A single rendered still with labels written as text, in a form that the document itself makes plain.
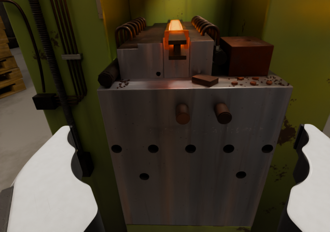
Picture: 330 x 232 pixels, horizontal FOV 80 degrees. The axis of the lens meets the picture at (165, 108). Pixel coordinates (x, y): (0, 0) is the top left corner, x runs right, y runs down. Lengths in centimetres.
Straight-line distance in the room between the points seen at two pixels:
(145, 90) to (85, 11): 29
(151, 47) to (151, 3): 49
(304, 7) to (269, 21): 8
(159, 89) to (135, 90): 5
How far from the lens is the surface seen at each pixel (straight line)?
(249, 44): 46
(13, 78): 347
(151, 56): 43
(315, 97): 75
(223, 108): 39
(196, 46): 43
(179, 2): 90
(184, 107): 39
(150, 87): 40
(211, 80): 40
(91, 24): 60
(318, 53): 69
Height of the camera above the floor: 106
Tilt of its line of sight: 28 degrees down
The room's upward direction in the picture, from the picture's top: 2 degrees counter-clockwise
